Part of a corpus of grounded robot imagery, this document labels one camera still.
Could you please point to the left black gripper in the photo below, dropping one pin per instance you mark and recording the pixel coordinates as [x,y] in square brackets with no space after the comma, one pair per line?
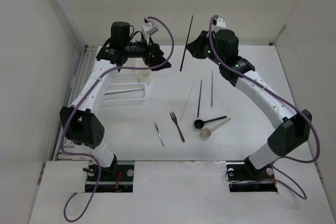
[153,50]

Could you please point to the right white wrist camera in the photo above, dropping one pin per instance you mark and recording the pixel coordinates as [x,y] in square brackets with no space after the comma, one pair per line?
[218,24]

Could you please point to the cream cylindrical cup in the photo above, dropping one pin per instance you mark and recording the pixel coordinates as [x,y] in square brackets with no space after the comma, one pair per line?
[144,76]

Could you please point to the white perforated flat tray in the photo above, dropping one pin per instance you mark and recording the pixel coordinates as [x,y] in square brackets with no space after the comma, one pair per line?
[131,98]

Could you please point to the white perforated square box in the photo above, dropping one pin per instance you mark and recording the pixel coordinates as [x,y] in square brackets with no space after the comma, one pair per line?
[126,75]

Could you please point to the small silver fork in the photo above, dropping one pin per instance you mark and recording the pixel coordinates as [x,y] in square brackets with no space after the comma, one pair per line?
[158,132]

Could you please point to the brown wooden fork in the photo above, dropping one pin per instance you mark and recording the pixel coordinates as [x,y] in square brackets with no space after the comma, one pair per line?
[174,119]

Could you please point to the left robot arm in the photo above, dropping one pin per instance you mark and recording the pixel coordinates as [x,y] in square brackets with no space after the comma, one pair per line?
[79,120]

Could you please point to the white chopstick long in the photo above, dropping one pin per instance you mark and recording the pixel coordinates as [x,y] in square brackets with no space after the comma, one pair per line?
[135,85]

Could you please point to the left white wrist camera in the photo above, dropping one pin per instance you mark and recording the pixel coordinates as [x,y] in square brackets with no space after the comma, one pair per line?
[149,28]

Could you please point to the black spoon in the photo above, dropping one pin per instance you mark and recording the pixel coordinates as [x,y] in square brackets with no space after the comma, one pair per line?
[199,124]

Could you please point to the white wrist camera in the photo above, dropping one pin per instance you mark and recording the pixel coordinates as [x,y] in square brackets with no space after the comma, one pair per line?
[218,24]
[149,28]

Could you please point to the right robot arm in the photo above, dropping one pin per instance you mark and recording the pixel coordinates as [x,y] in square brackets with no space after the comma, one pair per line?
[292,128]

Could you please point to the silver metal chopstick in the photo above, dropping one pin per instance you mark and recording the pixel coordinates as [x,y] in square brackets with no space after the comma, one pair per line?
[212,79]

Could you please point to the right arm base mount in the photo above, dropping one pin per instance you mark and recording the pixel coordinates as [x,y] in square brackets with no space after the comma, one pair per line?
[243,179]

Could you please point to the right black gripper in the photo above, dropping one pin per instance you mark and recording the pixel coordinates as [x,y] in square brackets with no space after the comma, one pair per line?
[195,47]

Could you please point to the black thin chopstick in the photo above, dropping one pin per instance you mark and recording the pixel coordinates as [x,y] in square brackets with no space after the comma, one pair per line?
[187,39]

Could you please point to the cream spoon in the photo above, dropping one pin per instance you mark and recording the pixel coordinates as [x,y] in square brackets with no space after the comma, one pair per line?
[207,132]

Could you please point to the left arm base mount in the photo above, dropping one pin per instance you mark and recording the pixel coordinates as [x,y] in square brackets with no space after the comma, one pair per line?
[118,181]

